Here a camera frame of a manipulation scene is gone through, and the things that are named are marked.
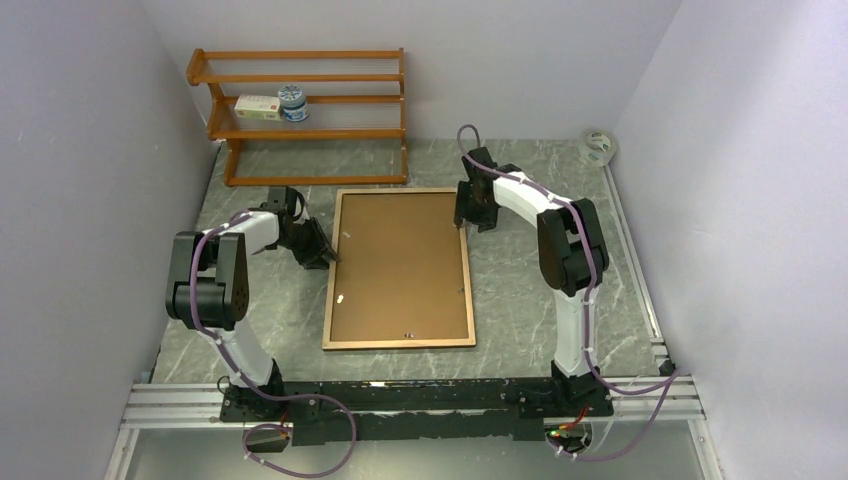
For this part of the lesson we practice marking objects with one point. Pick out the wooden shelf rack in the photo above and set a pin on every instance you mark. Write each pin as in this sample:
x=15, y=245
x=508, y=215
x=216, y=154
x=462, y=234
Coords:
x=353, y=95

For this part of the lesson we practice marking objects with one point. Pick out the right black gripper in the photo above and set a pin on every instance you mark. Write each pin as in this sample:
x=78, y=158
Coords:
x=485, y=221

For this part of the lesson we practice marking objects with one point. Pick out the brown cardboard backing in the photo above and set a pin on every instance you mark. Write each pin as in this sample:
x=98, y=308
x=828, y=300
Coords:
x=399, y=268

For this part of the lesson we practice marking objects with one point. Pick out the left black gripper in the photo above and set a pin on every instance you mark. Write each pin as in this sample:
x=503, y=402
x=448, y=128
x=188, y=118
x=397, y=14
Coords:
x=312, y=258

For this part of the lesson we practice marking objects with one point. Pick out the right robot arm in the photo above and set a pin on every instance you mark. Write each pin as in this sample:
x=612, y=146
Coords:
x=572, y=256

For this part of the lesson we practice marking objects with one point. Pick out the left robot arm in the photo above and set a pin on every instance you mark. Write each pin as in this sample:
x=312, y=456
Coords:
x=208, y=287

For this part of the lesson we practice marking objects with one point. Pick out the clear tape roll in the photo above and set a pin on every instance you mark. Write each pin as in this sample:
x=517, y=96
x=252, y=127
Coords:
x=597, y=147

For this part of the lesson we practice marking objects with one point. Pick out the blue white jar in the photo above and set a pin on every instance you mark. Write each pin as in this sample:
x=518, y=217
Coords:
x=293, y=103

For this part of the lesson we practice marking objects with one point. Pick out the white red box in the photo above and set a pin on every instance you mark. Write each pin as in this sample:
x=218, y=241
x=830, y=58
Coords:
x=258, y=107

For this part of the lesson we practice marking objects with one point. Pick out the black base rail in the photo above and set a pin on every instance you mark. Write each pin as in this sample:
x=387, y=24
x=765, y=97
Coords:
x=335, y=411

